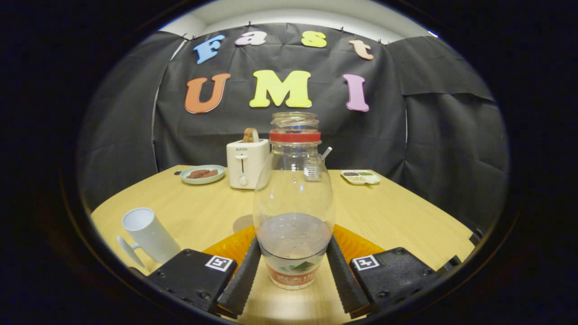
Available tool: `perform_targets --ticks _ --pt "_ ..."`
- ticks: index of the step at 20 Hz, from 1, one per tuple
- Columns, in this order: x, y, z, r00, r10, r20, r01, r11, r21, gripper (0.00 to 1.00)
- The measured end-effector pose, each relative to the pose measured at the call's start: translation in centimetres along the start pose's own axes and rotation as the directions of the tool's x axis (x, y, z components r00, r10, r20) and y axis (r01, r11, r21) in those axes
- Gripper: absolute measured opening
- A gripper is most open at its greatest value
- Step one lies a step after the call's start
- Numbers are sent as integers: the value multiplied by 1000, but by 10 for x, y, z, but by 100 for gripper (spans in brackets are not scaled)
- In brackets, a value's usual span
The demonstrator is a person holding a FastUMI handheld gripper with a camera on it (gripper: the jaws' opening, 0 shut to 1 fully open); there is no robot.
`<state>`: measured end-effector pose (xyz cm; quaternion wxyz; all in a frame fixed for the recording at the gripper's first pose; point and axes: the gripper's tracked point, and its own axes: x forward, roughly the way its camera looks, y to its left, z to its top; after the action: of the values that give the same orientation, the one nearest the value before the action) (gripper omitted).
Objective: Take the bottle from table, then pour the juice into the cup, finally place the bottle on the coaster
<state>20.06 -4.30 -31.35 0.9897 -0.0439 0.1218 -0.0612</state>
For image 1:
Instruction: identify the pale green plate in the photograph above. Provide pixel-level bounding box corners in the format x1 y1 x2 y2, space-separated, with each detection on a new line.
180 165 226 185

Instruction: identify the wooden table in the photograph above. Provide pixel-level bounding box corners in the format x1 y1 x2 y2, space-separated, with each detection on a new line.
90 165 475 325

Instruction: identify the white toaster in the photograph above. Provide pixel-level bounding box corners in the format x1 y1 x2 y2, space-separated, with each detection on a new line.
226 139 271 190

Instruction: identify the clear plastic juice bottle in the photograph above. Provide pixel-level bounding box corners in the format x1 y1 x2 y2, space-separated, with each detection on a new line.
253 111 336 290

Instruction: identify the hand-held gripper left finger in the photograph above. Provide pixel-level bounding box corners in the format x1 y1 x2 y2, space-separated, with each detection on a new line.
129 225 263 316

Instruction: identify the white cup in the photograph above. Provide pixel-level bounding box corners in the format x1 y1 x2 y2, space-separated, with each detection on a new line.
117 207 181 269

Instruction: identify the white divided dish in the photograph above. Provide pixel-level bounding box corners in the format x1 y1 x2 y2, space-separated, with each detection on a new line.
340 170 381 186

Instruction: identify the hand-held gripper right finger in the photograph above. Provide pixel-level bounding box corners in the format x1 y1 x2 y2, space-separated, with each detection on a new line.
326 224 463 316

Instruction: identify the metal wire basket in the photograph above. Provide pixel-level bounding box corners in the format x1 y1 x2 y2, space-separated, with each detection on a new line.
303 156 323 182

